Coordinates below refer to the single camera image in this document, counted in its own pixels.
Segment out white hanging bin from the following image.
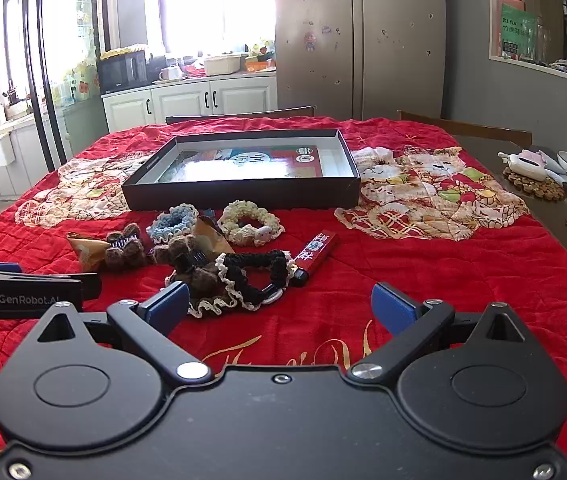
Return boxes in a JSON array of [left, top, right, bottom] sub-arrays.
[[0, 132, 17, 166]]

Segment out black scrunchie with lace trim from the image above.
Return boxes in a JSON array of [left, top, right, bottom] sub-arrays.
[[166, 249, 297, 319]]

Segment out orange box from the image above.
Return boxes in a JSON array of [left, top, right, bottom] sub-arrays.
[[244, 57, 277, 74]]

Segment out cream crochet scrunchie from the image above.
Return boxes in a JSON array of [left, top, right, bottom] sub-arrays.
[[217, 200, 285, 247]]

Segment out brown wooden chair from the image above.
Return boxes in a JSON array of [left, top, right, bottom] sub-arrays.
[[397, 109, 533, 147]]

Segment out round wooden trivet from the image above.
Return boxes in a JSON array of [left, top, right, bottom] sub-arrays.
[[503, 167, 565, 202]]

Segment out blue crochet scrunchie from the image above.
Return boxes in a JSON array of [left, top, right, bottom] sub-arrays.
[[147, 203, 200, 246]]

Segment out cream plastic tub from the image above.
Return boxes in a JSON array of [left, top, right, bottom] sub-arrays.
[[204, 53, 243, 76]]

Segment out black shallow cardboard box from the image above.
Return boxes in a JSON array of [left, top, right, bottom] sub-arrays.
[[122, 129, 362, 212]]

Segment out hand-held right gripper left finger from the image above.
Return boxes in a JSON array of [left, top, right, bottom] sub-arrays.
[[28, 281, 214, 389]]

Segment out red lighter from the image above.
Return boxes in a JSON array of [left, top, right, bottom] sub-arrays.
[[290, 230, 339, 289]]

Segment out yellow lace microwave cover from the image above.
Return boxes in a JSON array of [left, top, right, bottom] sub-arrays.
[[99, 45, 147, 60]]

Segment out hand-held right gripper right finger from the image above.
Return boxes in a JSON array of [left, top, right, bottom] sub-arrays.
[[346, 282, 531, 386]]

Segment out green wall poster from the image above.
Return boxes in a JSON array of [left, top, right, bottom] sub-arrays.
[[500, 2, 539, 59]]

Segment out red printed bear blanket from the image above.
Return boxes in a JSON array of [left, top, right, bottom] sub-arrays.
[[0, 117, 567, 463]]

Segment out white kitchen cabinet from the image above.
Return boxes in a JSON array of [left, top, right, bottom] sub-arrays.
[[102, 73, 278, 134]]

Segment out brown fuzzy hair clip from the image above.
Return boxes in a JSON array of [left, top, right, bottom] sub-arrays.
[[152, 234, 210, 302], [104, 224, 150, 267]]

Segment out white and pink holder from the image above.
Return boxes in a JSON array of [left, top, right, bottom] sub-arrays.
[[497, 148, 550, 181]]

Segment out black framed glass door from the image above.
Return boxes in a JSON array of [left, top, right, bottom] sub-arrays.
[[22, 0, 110, 162]]

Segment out black microwave oven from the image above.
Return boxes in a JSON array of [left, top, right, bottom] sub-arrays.
[[96, 50, 150, 95]]

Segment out silver refrigerator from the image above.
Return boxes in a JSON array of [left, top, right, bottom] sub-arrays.
[[274, 0, 447, 122]]

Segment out clear glass jars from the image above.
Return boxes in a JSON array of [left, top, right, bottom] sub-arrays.
[[533, 14, 555, 64]]

